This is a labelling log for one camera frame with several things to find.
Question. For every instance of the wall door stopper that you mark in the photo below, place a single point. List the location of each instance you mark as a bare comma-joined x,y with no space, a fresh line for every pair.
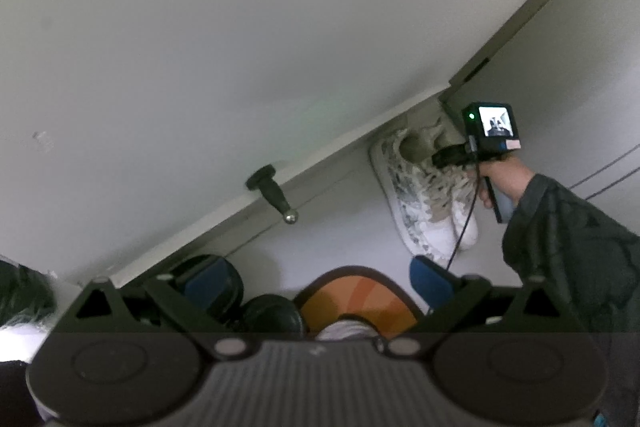
263,182

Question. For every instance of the dark jacket right forearm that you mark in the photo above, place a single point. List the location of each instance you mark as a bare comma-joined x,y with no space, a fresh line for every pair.
593,262

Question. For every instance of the white sneaker with beige laces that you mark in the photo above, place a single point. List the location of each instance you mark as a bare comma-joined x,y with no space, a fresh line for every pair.
348,327

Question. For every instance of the orange cat-shaped floor mat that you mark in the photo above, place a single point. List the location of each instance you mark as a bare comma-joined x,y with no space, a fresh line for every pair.
360,292

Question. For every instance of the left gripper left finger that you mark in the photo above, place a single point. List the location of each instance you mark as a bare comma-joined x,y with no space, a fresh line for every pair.
153,302

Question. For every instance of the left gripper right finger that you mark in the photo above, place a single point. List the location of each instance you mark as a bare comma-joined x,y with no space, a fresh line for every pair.
472,304

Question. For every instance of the black chunky clog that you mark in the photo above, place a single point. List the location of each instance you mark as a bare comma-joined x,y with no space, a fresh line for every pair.
270,316
211,283

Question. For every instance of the grey door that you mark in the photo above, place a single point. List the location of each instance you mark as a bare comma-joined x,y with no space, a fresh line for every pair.
571,75

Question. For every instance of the person right hand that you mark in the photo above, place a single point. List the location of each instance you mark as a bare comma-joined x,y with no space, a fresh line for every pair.
508,175

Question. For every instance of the white patterned sneaker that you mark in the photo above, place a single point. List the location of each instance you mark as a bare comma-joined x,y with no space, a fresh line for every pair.
431,207

